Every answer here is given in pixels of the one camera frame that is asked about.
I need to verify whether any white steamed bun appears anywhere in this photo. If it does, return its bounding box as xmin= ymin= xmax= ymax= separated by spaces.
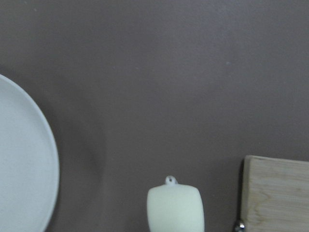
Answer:
xmin=147 ymin=175 xmax=205 ymax=232

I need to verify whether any cream round plate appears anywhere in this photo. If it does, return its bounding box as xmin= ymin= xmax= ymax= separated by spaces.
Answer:
xmin=0 ymin=76 xmax=60 ymax=232

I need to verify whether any wooden cutting board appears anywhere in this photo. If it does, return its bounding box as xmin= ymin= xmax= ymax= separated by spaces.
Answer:
xmin=234 ymin=156 xmax=309 ymax=232

